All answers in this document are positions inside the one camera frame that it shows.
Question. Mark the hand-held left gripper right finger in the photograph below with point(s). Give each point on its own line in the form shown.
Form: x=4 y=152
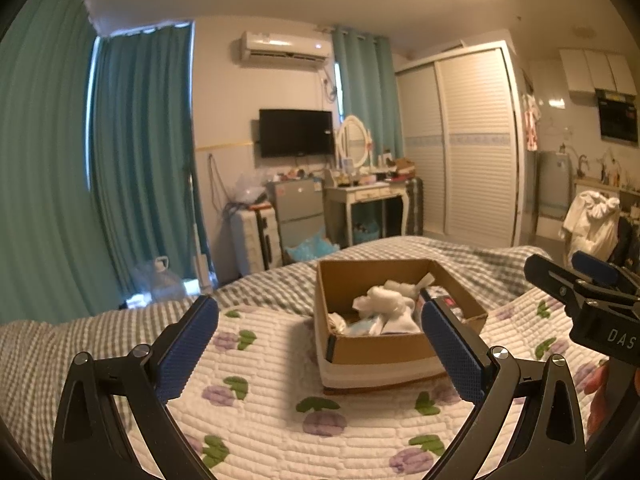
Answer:
x=452 y=355

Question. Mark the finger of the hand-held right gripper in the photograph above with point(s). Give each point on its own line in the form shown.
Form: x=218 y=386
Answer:
x=595 y=266
x=547 y=277

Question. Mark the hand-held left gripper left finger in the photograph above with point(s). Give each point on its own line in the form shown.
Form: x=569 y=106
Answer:
x=187 y=345

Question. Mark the cardboard box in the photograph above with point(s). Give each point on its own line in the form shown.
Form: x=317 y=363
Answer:
x=380 y=355

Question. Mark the white grey sock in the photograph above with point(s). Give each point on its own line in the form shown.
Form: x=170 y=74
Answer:
x=385 y=300

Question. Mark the cream scrunchie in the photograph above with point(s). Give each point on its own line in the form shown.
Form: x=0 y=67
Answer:
x=337 y=322

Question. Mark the person's right hand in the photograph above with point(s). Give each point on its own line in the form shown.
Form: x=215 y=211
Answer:
x=597 y=395

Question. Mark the white cloth bundle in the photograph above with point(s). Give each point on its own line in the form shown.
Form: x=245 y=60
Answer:
x=592 y=225

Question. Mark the large clear water jug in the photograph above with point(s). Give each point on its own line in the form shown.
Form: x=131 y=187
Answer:
x=157 y=282

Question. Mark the kitchen counter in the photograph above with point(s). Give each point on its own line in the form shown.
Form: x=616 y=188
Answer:
x=600 y=185

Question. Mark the floral quilted blanket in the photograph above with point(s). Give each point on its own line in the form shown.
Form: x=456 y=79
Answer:
x=280 y=350

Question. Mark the grey washing machine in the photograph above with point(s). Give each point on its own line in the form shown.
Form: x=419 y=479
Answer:
x=554 y=182

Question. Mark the white suitcase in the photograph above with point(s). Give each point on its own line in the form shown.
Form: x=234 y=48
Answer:
x=250 y=237

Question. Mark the black range hood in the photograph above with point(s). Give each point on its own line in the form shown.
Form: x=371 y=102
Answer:
x=617 y=120

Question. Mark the white sliding door wardrobe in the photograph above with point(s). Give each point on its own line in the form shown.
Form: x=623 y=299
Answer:
x=475 y=145

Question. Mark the dark striped suitcase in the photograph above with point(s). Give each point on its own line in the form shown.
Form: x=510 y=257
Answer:
x=414 y=205

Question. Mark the pink hanging garment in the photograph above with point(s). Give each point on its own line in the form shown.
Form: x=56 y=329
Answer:
x=531 y=122

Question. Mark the blue plastic bag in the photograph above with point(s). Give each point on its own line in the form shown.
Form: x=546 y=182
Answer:
x=312 y=250

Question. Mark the clear plastic bag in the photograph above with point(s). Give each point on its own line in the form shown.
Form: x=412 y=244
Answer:
x=250 y=190

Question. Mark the grey mini fridge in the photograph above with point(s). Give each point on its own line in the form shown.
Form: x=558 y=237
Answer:
x=295 y=202

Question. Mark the small brown box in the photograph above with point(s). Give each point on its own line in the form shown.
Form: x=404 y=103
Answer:
x=405 y=165

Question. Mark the white dressing table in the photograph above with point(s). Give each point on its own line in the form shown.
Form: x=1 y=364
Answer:
x=360 y=194

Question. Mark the teal window curtain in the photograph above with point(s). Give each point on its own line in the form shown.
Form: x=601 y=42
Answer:
x=145 y=155

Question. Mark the wide teal curtain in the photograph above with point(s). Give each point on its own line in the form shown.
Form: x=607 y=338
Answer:
x=45 y=175

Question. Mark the oval white vanity mirror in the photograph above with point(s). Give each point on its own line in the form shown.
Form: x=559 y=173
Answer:
x=354 y=142

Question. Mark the narrow light teal curtain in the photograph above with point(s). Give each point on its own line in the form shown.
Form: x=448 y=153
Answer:
x=370 y=95

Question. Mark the white air conditioner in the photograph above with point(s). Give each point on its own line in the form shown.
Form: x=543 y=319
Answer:
x=285 y=47

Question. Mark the white kitchen wall cabinets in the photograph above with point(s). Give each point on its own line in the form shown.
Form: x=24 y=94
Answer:
x=595 y=70

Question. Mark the black wall television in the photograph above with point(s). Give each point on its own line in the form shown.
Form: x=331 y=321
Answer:
x=296 y=132

